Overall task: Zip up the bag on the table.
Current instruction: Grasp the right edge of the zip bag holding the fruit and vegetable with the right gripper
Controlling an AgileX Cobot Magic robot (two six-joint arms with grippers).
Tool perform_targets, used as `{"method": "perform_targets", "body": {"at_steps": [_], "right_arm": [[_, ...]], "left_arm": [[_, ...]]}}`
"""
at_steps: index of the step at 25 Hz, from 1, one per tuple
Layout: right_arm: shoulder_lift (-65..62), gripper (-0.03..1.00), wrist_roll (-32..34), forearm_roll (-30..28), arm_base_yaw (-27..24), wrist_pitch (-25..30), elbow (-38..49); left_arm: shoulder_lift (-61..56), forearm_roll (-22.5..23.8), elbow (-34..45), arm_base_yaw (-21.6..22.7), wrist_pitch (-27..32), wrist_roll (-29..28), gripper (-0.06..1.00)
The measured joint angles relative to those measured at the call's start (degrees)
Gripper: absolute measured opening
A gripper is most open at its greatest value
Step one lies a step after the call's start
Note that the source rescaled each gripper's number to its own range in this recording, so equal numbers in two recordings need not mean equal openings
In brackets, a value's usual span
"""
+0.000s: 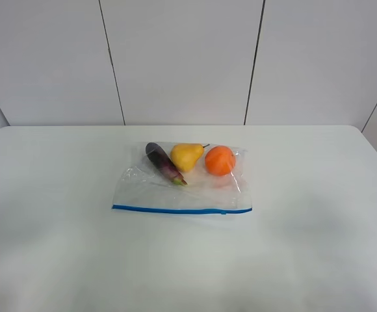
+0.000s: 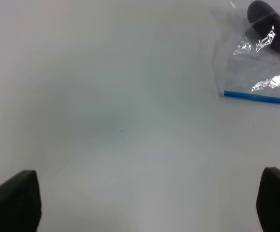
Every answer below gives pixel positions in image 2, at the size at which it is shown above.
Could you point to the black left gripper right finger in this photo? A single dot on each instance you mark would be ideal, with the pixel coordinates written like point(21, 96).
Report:
point(268, 200)

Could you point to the black oval object in bag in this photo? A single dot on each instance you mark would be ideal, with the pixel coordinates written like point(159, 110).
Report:
point(265, 21)

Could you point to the clear zip bag blue zipper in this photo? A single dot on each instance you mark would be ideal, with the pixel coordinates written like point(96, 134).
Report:
point(240, 69)

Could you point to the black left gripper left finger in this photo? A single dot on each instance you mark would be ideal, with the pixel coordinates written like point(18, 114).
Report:
point(20, 203)

